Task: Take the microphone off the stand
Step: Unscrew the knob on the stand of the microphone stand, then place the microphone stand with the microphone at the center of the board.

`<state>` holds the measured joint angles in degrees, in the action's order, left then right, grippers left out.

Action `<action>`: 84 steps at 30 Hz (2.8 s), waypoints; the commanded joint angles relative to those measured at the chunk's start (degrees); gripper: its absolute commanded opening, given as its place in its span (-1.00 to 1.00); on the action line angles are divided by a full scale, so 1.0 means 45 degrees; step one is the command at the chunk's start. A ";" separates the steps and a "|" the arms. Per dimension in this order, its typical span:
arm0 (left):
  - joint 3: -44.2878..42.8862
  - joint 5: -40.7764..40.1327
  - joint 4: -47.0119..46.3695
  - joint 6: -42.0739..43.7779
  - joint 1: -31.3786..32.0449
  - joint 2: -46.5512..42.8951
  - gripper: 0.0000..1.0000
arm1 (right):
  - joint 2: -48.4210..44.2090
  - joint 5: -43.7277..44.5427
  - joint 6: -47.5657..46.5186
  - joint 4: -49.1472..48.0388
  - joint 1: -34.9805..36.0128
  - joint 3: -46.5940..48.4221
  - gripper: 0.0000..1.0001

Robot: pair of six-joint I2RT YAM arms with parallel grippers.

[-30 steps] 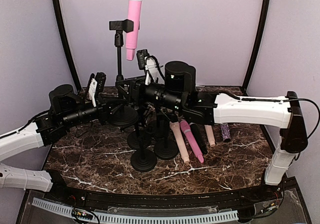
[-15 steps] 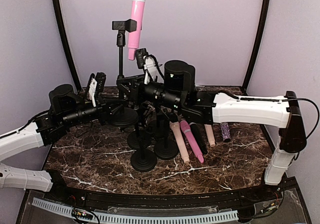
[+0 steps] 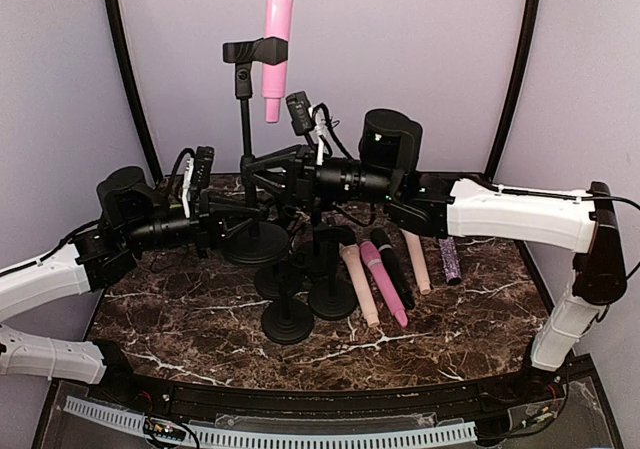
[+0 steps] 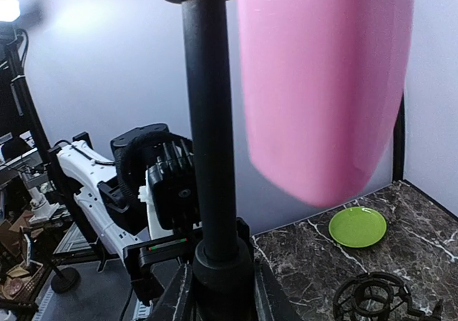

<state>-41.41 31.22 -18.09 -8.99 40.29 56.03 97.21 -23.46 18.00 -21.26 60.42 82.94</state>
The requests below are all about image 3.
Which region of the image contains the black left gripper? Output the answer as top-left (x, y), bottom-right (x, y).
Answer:
top-left (122, 190), bottom-right (263, 260)

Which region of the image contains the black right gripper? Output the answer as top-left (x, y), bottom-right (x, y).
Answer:
top-left (241, 143), bottom-right (399, 213)

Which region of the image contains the round-base stand of tall beige mic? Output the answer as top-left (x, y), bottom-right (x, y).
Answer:
top-left (254, 262), bottom-right (302, 300)

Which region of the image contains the tall beige microphone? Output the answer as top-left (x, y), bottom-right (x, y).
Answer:
top-left (339, 244), bottom-right (380, 328)

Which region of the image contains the pink microphone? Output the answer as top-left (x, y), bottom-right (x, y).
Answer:
top-left (360, 241), bottom-right (408, 328)
top-left (262, 0), bottom-right (294, 124)

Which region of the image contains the black toy microphone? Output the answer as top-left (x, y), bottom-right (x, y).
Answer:
top-left (370, 228), bottom-right (415, 310)

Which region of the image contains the black stand with textured grip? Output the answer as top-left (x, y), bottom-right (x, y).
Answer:
top-left (261, 262), bottom-right (314, 345)

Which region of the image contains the black clip mic stand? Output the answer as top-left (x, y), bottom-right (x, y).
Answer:
top-left (308, 225), bottom-right (357, 321)

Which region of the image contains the beige microphone round head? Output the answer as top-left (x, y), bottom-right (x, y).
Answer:
top-left (402, 230), bottom-right (432, 295)

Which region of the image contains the purple rhinestone microphone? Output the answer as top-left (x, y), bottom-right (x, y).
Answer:
top-left (439, 237), bottom-right (461, 285)

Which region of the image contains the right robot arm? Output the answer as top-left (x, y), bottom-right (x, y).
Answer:
top-left (241, 109), bottom-right (632, 403)

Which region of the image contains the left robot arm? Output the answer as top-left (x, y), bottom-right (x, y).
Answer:
top-left (1, 166), bottom-right (263, 405)

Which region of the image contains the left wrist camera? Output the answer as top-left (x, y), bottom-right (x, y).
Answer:
top-left (167, 146), bottom-right (215, 219)

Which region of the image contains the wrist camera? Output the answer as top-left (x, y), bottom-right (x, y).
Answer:
top-left (167, 146), bottom-right (215, 219)
top-left (285, 91), bottom-right (337, 166)

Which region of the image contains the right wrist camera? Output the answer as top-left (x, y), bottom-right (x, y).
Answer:
top-left (285, 91), bottom-right (337, 166)

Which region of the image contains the black front rail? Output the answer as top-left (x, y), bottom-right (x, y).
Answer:
top-left (59, 353), bottom-right (591, 428)

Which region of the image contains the white slotted cable duct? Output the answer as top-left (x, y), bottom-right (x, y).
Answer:
top-left (63, 396), bottom-right (477, 448)

